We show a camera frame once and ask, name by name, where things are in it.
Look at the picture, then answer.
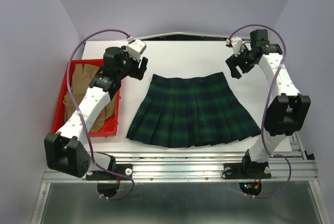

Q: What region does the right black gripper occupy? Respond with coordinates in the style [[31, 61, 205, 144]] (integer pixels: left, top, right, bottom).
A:
[[225, 44, 256, 79]]

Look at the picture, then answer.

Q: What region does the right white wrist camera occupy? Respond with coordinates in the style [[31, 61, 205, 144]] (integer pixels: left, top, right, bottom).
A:
[[226, 37, 248, 56]]

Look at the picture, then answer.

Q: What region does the aluminium right side rail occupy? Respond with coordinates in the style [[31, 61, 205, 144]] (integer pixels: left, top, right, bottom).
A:
[[289, 133, 315, 161]]

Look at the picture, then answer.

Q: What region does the aluminium front rail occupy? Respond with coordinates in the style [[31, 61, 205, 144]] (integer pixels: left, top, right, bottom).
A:
[[41, 152, 320, 184]]

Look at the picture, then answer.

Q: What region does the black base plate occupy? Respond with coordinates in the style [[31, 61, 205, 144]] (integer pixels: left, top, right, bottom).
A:
[[84, 163, 134, 201], [222, 162, 271, 196]]

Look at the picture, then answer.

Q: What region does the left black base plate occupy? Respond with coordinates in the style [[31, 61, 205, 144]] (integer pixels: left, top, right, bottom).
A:
[[84, 163, 134, 201]]

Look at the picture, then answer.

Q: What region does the aluminium rail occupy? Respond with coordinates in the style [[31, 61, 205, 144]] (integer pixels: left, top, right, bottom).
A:
[[289, 133, 315, 161], [41, 152, 320, 184]]

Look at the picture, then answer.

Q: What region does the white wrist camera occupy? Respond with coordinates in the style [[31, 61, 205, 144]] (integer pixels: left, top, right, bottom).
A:
[[125, 39, 147, 62], [226, 37, 248, 56]]

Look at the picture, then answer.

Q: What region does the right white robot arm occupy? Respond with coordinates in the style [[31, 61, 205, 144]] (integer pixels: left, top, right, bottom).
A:
[[222, 27, 311, 179]]

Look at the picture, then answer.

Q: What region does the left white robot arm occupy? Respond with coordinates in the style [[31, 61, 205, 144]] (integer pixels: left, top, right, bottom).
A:
[[44, 40, 148, 179]]

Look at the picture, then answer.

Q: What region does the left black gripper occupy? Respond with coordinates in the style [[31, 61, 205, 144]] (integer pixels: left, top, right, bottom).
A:
[[117, 46, 148, 81]]

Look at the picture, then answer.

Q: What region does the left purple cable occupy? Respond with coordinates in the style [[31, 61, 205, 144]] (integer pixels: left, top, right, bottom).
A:
[[66, 29, 135, 201]]

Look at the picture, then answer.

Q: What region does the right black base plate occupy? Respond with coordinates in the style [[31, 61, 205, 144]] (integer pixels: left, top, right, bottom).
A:
[[222, 162, 271, 196]]

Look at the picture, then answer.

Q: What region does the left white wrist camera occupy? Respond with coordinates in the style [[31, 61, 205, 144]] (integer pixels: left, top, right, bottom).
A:
[[125, 39, 147, 62]]

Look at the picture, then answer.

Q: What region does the green plaid pleated skirt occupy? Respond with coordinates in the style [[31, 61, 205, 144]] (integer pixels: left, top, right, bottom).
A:
[[126, 72, 260, 148]]

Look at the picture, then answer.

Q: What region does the red plastic bin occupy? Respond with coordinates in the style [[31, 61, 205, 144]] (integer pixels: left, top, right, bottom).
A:
[[51, 59, 121, 137]]

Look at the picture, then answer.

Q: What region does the tan beige skirt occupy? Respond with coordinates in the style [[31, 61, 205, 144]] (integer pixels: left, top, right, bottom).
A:
[[63, 64, 117, 133]]

